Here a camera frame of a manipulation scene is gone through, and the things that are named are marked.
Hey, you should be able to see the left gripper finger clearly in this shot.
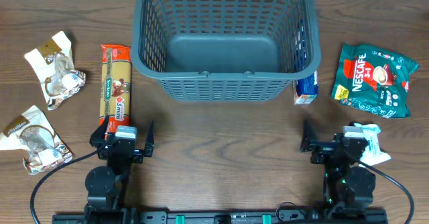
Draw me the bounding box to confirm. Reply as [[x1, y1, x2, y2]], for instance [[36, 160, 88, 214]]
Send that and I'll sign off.
[[89, 116, 109, 148], [144, 121, 155, 157]]

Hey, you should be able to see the blue food box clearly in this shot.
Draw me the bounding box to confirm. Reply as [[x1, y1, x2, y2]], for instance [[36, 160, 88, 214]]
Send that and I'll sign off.
[[293, 71, 318, 105]]

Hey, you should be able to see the green Nescafe coffee bag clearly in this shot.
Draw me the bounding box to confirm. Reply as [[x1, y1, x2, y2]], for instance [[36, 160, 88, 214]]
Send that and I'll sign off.
[[331, 44, 419, 119]]

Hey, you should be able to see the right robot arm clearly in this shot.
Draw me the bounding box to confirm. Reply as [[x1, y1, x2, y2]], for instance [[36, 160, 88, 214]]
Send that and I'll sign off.
[[300, 121, 376, 218]]

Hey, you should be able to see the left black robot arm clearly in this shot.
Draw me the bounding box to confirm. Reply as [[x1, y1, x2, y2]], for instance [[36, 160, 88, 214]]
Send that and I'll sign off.
[[82, 117, 155, 224]]

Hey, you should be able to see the white teal tissue pack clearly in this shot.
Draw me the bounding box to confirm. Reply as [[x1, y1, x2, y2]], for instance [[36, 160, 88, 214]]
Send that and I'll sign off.
[[354, 123, 391, 166]]

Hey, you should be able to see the San Remo spaghetti pack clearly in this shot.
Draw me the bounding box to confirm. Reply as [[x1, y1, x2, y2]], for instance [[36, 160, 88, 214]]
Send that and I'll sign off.
[[99, 44, 131, 134]]

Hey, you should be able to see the lower white brown snack bag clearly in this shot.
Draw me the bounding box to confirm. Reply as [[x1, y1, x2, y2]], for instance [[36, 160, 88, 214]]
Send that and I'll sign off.
[[1, 105, 72, 175]]

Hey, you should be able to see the white brown snack bag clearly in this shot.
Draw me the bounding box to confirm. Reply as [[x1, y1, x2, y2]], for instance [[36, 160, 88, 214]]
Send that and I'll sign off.
[[1, 105, 72, 175], [24, 31, 86, 111]]

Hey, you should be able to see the upper white brown snack bag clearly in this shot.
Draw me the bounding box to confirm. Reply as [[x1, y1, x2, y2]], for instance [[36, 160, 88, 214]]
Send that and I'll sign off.
[[24, 31, 86, 111]]

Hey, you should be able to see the grey plastic basket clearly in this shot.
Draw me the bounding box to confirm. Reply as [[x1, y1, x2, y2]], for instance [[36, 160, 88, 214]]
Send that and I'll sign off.
[[131, 0, 321, 101]]

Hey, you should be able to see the left black cable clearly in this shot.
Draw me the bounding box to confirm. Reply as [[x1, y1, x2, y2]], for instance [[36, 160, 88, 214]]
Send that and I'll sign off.
[[29, 149, 101, 224]]

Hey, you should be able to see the black cable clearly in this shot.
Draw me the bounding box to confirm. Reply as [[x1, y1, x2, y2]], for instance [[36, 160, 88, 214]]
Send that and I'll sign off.
[[341, 150, 416, 224], [29, 149, 101, 224]]

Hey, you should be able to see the right black cable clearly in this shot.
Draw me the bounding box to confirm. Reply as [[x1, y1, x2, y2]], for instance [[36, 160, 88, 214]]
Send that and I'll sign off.
[[341, 150, 416, 224]]

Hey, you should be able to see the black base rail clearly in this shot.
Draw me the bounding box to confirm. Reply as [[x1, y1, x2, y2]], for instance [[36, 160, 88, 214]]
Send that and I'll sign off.
[[52, 207, 388, 224]]

